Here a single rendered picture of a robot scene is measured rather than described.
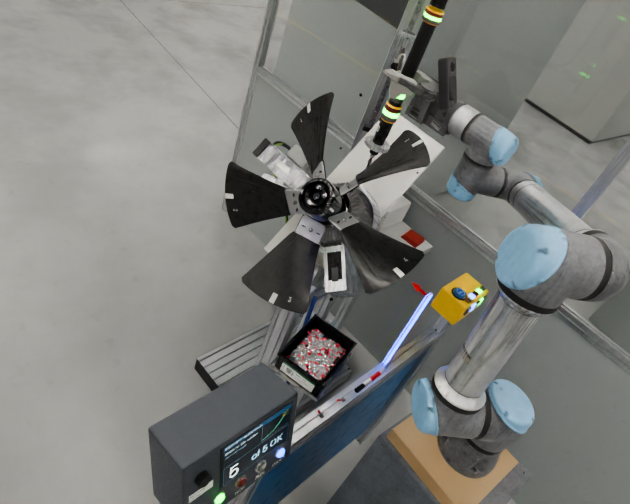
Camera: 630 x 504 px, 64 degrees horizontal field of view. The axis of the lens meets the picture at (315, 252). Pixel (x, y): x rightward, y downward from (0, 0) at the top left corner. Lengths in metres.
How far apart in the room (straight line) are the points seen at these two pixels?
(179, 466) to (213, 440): 0.07
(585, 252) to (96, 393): 2.01
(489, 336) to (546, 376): 1.27
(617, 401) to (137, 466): 1.83
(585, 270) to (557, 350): 1.27
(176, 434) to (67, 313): 1.80
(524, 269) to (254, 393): 0.53
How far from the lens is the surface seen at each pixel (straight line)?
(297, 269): 1.58
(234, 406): 0.98
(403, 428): 1.33
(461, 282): 1.76
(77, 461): 2.29
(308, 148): 1.71
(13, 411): 2.42
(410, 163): 1.51
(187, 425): 0.96
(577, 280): 0.94
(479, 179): 1.25
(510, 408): 1.21
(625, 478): 2.40
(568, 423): 2.35
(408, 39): 1.94
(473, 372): 1.07
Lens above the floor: 2.08
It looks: 40 degrees down
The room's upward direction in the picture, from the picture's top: 22 degrees clockwise
